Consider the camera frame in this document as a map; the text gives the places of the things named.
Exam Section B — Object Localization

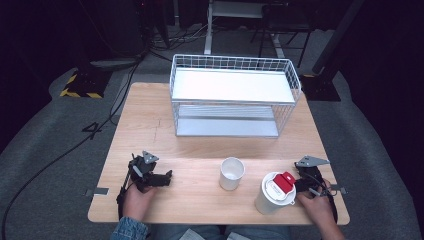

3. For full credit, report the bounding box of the hand-held gripper cable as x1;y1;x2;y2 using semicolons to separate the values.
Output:
115;166;134;221
318;178;340;225

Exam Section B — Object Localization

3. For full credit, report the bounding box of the right hand-held gripper cable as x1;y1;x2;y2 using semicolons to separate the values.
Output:
318;178;340;225

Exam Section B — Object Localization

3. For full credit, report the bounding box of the white cup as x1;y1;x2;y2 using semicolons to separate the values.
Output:
218;156;246;192

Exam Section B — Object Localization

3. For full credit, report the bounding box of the grey tape piece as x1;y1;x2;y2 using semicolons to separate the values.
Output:
84;187;110;198
330;184;348;196

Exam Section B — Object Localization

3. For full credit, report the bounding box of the yellow black striped base plate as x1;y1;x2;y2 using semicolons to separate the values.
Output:
59;68;113;100

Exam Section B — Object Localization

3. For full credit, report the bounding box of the long black floor cable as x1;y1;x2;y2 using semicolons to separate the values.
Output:
0;49;148;240

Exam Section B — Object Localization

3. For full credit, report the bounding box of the left hand-held gripper cable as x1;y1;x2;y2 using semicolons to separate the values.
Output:
115;166;134;221

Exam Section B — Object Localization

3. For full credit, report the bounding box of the white metal desk frame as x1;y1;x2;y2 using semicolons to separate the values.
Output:
203;0;286;60

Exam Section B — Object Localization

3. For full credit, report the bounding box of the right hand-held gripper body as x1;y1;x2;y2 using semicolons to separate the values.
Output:
294;155;331;198

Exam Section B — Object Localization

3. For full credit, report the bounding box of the black pole stand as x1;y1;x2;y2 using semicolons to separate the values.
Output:
299;0;366;103

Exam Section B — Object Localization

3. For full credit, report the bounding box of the white tumbler with red lid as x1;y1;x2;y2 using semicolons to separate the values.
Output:
254;171;298;216

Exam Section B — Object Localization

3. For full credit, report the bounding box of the tangle of floor cables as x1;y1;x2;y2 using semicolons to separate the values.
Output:
146;22;208;52

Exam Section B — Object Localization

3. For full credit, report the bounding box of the white wire shelf rack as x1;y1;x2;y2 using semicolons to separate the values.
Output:
169;53;303;139

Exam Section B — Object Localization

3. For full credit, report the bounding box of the person's left hand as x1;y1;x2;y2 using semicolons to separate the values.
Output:
122;183;158;221

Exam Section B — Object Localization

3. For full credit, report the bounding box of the white paper sheet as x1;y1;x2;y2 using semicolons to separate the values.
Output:
179;228;206;240
226;232;252;240

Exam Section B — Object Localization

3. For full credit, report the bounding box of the black metal chair frame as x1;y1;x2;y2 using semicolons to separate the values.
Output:
249;2;316;70

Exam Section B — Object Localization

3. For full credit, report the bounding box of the person's right hand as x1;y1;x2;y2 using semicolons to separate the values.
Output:
297;181;336;231

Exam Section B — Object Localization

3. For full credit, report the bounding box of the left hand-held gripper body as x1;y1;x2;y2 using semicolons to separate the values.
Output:
128;150;160;194

